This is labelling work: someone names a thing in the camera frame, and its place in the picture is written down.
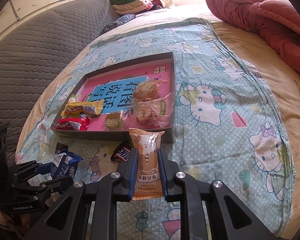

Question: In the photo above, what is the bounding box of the brown Snickers bar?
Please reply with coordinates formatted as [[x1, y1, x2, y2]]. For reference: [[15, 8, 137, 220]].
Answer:
[[110, 141, 132, 163]]

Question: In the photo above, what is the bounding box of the orange snack packet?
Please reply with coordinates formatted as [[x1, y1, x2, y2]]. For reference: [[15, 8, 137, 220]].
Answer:
[[129, 128, 165, 200]]

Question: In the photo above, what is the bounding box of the blue snack packet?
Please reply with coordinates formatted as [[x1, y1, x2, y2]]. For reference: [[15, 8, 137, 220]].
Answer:
[[36, 149, 83, 179]]

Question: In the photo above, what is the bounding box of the small dark chocolate packet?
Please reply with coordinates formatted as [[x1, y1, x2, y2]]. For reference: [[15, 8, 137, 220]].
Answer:
[[55, 142, 68, 154]]

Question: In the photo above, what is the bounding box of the person's left hand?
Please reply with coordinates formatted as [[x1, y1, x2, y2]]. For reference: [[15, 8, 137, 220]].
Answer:
[[0, 211, 17, 232]]

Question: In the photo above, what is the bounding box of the small square cake packet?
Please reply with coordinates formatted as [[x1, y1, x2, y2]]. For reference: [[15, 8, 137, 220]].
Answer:
[[103, 110, 127, 131]]

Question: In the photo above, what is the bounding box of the Hello Kitty blue blanket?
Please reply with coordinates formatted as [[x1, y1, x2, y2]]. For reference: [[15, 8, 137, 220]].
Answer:
[[16, 18, 295, 236]]

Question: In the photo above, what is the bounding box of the red candy bar wrapper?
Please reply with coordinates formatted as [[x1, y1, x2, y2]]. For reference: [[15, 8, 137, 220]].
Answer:
[[56, 116, 90, 131]]

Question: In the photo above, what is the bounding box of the yellow candy bar wrapper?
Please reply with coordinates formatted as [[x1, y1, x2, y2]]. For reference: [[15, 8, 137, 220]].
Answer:
[[61, 100, 104, 116]]

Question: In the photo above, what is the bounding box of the shallow grey cardboard tray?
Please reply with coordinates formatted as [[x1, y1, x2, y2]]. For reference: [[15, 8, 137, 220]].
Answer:
[[50, 53, 175, 143]]

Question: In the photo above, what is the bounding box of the round pastry clear wrapper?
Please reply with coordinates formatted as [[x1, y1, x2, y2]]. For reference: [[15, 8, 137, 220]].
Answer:
[[133, 79, 168, 101]]

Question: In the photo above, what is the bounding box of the pink and blue book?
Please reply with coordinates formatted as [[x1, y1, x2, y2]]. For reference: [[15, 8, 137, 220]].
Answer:
[[72, 59, 174, 132]]

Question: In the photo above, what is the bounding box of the small yellow green packet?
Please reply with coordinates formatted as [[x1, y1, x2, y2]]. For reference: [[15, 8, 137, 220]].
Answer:
[[68, 94, 78, 103]]

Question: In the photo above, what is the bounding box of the grey quilted headboard cover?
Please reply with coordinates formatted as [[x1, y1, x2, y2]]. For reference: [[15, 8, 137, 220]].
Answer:
[[0, 0, 118, 165]]

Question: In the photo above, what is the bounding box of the beige bed sheet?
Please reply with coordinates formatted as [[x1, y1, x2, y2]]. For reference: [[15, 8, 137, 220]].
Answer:
[[15, 4, 300, 238]]

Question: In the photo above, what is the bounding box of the dark patterned cloth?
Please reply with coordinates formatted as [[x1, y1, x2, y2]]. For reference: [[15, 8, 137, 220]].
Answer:
[[101, 14, 136, 35]]

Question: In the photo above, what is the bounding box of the stack of folded clothes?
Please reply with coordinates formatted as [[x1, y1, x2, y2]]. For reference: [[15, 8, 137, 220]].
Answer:
[[109, 0, 163, 16]]

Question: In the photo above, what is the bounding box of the red quilted duvet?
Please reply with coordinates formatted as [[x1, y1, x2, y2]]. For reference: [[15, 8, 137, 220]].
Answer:
[[206, 0, 300, 74]]

